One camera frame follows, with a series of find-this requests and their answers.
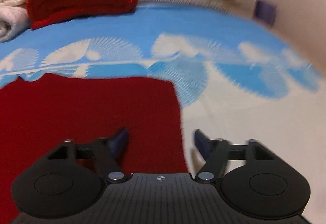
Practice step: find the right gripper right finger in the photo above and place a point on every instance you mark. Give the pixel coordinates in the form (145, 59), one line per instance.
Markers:
(252, 179)

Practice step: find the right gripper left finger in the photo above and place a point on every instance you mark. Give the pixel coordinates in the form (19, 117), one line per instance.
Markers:
(70, 178)

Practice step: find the purple box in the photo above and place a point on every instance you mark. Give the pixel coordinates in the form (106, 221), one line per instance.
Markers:
(265, 12)

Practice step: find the dark red knit sweater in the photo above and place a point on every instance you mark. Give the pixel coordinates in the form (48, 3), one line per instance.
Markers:
(37, 116)

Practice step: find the blue white patterned bedsheet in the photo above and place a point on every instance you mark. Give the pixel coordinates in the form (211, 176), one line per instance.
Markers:
(233, 78)

